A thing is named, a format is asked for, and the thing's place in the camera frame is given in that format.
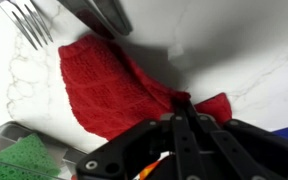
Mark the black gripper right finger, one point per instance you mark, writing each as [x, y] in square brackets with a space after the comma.
[250, 150]

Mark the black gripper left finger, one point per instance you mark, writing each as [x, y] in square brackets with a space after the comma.
[124, 146]

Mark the red knitted cloth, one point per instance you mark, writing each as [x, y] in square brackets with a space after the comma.
[110, 90]

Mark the metal sponge holder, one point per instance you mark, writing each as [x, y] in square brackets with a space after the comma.
[74, 156]

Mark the green sponge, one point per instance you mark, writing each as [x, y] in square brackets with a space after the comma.
[20, 160]

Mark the silver table knife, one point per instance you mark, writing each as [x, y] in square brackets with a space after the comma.
[117, 16]

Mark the silver fork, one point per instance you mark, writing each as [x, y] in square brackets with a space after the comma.
[14, 10]

